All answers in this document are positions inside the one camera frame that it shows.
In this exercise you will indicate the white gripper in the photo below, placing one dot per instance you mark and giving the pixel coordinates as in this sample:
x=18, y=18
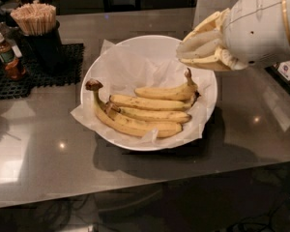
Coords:
x=256, y=24

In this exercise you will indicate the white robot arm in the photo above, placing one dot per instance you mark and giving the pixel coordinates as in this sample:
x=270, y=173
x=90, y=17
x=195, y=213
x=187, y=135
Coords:
x=251, y=33

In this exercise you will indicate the white bowl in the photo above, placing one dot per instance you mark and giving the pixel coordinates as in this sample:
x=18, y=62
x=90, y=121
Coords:
x=151, y=45

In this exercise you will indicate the bottom curved yellow banana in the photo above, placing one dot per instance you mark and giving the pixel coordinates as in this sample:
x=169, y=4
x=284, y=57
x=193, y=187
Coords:
x=125, y=124

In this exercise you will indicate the white paper liner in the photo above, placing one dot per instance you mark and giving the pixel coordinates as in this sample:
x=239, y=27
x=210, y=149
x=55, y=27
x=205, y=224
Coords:
x=135, y=68

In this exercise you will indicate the black rubber mesh mat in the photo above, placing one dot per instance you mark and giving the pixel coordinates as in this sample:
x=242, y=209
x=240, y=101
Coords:
x=36, y=77

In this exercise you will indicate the black stir stick cup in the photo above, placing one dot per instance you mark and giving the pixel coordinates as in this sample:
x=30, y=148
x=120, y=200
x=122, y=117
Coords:
x=48, y=49

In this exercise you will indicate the bundle of wooden stir sticks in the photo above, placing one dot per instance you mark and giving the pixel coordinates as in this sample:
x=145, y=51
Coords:
x=36, y=18

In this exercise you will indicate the brown sauce bottle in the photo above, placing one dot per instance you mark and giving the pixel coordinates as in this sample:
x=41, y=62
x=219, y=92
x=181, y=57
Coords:
x=11, y=64

